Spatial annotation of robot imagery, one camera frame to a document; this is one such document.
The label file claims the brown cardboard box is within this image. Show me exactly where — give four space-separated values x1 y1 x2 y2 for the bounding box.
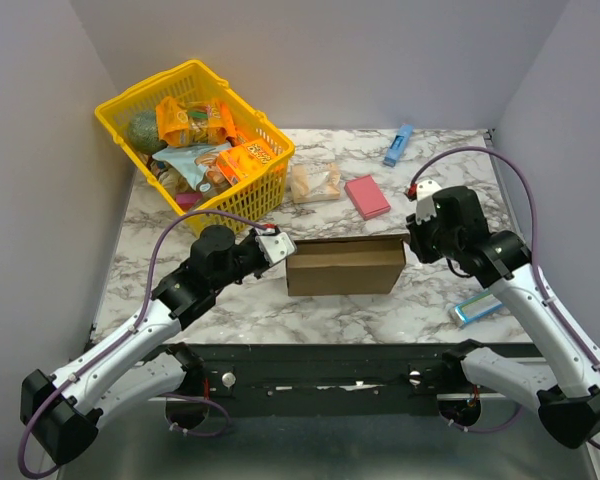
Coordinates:
286 234 407 297

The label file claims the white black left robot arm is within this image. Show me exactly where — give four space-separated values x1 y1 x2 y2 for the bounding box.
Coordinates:
19 225 297 466

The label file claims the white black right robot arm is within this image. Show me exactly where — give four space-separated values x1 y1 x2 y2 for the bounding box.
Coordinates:
406 181 600 449

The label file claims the pink flat box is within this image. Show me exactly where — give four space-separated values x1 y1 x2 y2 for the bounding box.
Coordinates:
344 175 391 220

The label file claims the blue white toothpaste box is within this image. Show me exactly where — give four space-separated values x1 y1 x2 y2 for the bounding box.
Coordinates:
449 291 503 328

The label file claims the blue narrow box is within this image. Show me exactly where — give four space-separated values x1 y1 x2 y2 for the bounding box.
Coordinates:
383 124 414 167

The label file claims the orange cracker box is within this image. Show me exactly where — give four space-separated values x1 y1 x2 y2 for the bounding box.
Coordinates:
216 139 276 186

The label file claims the pink small box in basket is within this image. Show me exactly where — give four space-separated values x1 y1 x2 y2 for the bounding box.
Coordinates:
175 192 204 212

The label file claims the beige tissue pack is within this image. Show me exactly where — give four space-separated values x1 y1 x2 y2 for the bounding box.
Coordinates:
290 163 341 204

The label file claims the yellow plastic shopping basket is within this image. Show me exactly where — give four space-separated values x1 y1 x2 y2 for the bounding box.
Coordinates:
95 60 295 221

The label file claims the light blue bread bag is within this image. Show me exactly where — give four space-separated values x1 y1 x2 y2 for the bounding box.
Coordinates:
153 142 231 195

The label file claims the orange snack bag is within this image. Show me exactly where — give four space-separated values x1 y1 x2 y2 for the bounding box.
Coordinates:
155 96 236 147

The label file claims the green round vegetable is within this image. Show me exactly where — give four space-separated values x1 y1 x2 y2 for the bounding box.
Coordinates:
127 110 167 155

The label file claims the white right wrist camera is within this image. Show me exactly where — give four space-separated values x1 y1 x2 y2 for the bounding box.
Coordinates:
406 180 441 225

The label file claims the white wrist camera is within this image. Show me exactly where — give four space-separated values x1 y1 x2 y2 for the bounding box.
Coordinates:
255 225 297 267
406 180 441 225

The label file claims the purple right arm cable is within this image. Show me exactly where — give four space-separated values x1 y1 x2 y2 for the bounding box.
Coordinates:
412 147 600 459

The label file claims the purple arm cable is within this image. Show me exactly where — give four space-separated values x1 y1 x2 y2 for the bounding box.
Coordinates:
17 209 276 480
412 147 600 459

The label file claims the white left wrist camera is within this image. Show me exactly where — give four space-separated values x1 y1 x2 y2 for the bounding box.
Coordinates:
255 225 297 267

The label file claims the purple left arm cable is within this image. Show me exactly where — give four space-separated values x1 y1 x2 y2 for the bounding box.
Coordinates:
17 209 276 480

